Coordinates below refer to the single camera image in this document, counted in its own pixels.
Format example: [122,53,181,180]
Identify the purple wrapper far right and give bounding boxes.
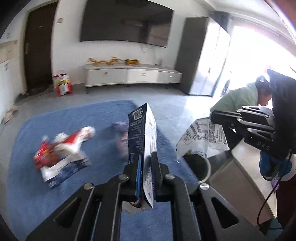
[112,121,128,160]

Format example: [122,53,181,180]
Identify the beige slippers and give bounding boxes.
[3,105,18,124]

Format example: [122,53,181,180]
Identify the blue shaggy rug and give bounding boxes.
[6,100,197,240]

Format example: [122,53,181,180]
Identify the person in green shirt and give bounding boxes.
[210,76,272,113]

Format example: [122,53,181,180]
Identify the white tv console cabinet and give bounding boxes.
[85,63,182,87]

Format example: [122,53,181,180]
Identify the large white paper bag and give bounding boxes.
[176,118,230,160]

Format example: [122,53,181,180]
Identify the red snack bag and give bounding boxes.
[34,135,61,169]

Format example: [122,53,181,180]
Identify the dark tall cabinet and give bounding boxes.
[175,17,230,97]

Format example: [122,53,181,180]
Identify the black cable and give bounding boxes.
[256,148,293,230]

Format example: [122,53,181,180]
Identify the red white shopping bag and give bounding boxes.
[52,70,72,97]

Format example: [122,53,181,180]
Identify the wall mounted black television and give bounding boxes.
[80,1,174,47]

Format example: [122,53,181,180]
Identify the round trash bin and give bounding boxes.
[183,154,211,184]

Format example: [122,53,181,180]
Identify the golden tiger ornament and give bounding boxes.
[124,59,139,65]

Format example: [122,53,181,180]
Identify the dark blue white carton box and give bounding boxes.
[123,103,157,214]

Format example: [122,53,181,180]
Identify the white wall cabinet unit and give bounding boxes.
[1,40,17,122]

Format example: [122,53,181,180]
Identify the dark brown entrance door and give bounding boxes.
[23,2,58,93]

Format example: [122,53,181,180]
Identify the golden dragon ornament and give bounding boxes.
[87,57,121,66]

